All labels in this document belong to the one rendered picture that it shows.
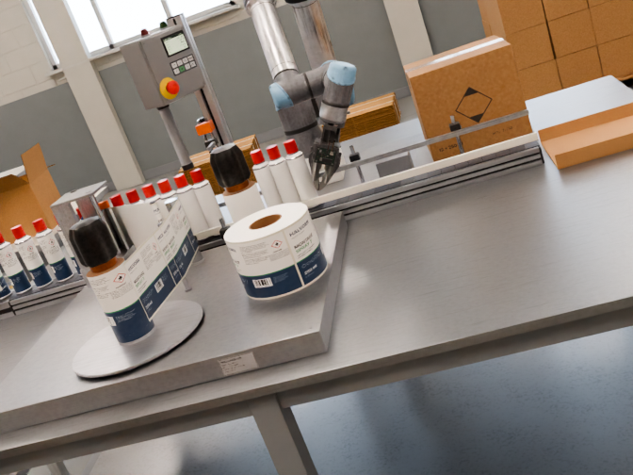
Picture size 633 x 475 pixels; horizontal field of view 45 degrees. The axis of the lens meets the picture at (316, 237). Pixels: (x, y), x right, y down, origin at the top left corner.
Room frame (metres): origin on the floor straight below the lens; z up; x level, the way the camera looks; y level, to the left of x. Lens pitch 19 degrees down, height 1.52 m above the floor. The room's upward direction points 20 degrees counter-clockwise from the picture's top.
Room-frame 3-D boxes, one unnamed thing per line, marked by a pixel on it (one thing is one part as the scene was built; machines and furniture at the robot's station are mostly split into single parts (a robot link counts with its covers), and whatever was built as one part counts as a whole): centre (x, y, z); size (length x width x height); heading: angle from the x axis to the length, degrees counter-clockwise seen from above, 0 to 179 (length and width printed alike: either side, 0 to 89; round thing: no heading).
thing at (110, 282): (1.61, 0.46, 1.04); 0.09 x 0.09 x 0.29
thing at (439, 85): (2.29, -0.58, 0.99); 0.30 x 0.24 x 0.27; 81
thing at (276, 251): (1.65, 0.10, 0.95); 0.20 x 0.20 x 0.14
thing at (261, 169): (2.14, 0.08, 0.98); 0.05 x 0.05 x 0.20
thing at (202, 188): (2.18, 0.26, 0.98); 0.05 x 0.05 x 0.20
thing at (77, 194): (2.15, 0.59, 1.14); 0.14 x 0.11 x 0.01; 77
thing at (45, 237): (2.29, 0.78, 0.98); 0.05 x 0.05 x 0.20
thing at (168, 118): (2.29, 0.29, 1.18); 0.04 x 0.04 x 0.21
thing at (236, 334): (1.75, 0.37, 0.86); 0.80 x 0.67 x 0.05; 77
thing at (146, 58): (2.26, 0.24, 1.38); 0.17 x 0.10 x 0.19; 132
